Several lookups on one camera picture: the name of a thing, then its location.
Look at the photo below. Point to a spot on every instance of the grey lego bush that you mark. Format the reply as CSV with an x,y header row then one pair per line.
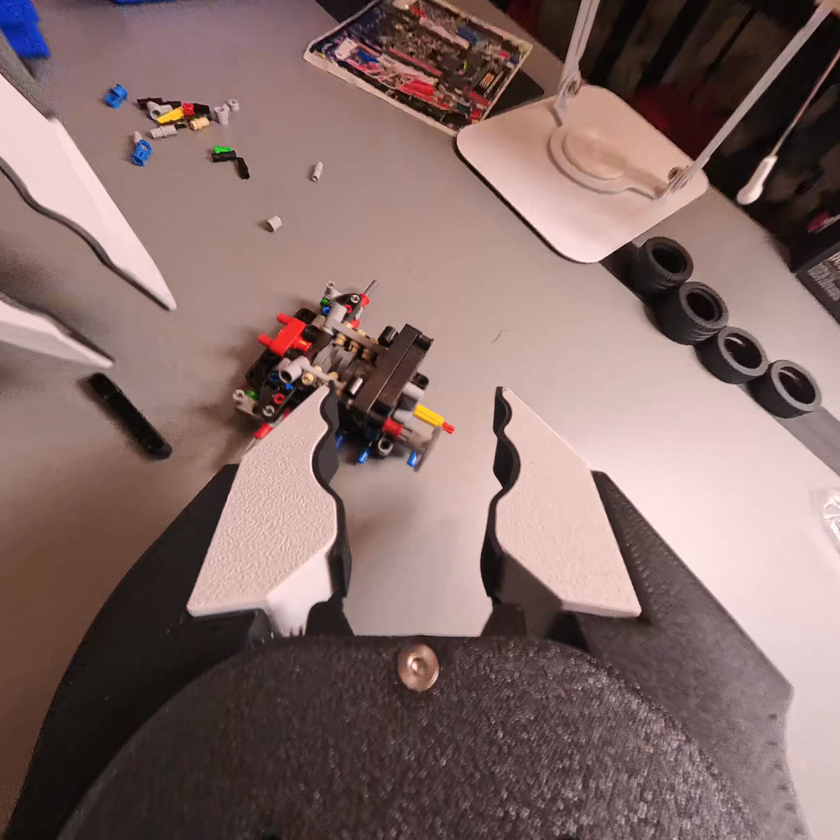
x,y
274,224

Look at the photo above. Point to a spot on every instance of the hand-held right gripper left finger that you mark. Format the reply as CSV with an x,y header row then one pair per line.
x,y
269,525

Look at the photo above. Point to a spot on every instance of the lego car chassis assembly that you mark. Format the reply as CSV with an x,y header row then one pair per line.
x,y
394,374

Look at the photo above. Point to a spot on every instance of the pile of small lego pieces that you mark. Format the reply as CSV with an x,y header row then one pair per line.
x,y
174,117

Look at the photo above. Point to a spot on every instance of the clear plastic bag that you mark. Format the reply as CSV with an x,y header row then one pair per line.
x,y
830,522

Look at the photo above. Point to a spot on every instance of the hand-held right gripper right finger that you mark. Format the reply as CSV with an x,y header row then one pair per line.
x,y
558,525

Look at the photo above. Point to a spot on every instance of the blue plastic bin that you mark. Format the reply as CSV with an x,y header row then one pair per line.
x,y
19,26

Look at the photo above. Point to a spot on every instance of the black lego set box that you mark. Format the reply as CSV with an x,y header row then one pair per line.
x,y
823,279

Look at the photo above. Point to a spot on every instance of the black lego beam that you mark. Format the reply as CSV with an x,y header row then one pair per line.
x,y
128,413

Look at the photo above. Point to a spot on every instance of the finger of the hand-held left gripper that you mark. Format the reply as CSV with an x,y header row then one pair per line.
x,y
65,170
39,334

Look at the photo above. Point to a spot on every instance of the holographic sticker sheet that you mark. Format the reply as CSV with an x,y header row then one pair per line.
x,y
420,59

